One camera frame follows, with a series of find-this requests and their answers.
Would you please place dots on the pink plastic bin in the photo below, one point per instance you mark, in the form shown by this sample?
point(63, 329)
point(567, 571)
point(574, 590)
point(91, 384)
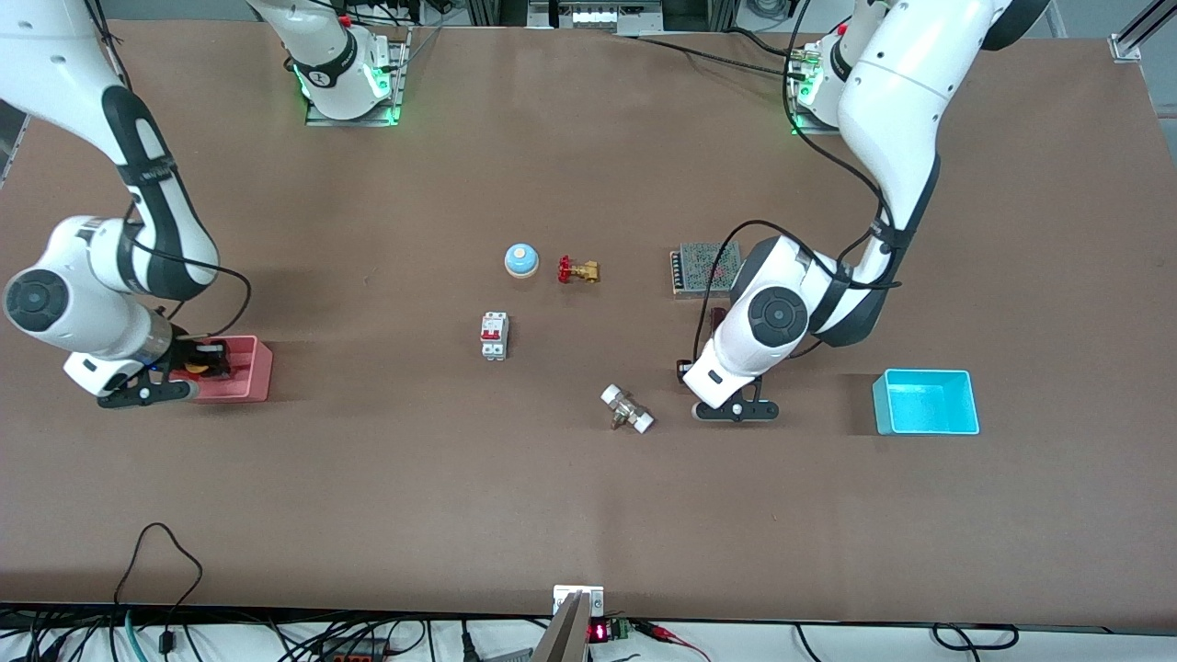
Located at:
point(253, 377)

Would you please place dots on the aluminium profile piece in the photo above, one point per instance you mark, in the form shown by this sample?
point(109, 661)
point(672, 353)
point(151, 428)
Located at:
point(1136, 37)

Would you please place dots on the white vented device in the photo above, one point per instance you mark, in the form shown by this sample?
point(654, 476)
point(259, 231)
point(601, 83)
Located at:
point(614, 16)

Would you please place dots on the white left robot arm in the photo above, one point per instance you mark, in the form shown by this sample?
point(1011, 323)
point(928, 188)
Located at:
point(901, 101)

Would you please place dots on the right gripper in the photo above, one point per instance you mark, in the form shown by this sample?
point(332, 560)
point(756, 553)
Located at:
point(190, 355)

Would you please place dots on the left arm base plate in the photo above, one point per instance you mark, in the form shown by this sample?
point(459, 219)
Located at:
point(796, 127)

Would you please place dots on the red digit display module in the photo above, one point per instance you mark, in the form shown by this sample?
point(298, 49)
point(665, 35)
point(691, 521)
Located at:
point(609, 631)

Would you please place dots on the red clip lead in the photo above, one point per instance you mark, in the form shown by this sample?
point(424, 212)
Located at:
point(667, 634)

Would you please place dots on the cyan plastic bin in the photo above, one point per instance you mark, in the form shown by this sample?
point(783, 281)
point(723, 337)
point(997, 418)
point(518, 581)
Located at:
point(929, 405)

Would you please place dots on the grey camera mount bar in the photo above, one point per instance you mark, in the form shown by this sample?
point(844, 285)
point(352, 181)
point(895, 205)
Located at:
point(563, 634)

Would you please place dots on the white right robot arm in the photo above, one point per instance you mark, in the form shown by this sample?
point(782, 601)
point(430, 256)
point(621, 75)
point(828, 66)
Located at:
point(55, 55)

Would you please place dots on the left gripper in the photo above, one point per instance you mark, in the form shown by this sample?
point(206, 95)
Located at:
point(717, 316)

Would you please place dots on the white red circuit breaker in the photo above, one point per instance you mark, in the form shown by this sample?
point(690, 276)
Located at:
point(494, 336)

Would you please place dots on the metal fitting white caps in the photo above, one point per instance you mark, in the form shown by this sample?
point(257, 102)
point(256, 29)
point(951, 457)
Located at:
point(627, 409)

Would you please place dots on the metal mesh power supply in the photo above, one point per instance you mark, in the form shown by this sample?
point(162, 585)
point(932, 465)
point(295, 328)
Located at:
point(699, 267)

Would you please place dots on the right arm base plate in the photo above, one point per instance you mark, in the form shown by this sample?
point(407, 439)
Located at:
point(397, 83)

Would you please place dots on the blue round bell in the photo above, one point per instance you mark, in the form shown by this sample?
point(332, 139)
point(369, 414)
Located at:
point(520, 261)

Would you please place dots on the white camera bracket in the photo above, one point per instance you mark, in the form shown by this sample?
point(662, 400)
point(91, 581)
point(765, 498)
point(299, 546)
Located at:
point(596, 599)

